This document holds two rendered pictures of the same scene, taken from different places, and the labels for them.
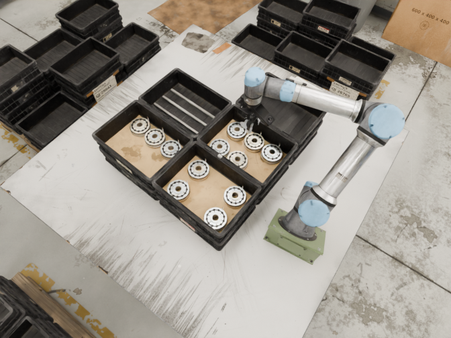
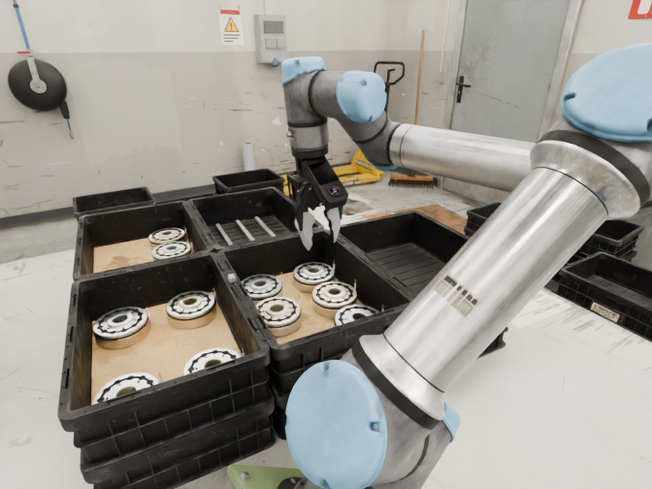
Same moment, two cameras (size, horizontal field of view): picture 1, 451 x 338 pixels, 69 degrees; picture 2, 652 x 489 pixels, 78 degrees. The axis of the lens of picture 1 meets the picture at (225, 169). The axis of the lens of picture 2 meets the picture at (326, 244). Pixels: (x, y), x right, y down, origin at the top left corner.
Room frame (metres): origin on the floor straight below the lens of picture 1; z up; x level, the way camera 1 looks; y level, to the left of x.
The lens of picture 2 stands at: (0.26, -0.47, 1.37)
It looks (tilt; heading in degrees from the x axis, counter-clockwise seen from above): 26 degrees down; 27
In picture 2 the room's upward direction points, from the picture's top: straight up
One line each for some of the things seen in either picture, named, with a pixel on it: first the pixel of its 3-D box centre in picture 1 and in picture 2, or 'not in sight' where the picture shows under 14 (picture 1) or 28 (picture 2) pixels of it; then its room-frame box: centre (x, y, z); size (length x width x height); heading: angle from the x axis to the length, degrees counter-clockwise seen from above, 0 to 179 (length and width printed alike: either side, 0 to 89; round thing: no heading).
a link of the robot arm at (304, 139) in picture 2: (252, 96); (307, 136); (0.92, -0.09, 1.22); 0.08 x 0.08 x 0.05
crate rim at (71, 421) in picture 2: (207, 186); (160, 316); (0.66, 0.08, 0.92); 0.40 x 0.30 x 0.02; 54
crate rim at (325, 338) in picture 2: (247, 143); (307, 278); (0.90, -0.10, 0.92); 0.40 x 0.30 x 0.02; 54
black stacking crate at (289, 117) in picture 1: (280, 112); (415, 268); (1.14, -0.27, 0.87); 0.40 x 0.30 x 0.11; 54
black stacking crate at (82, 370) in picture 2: (207, 190); (165, 339); (0.66, 0.08, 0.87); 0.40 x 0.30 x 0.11; 54
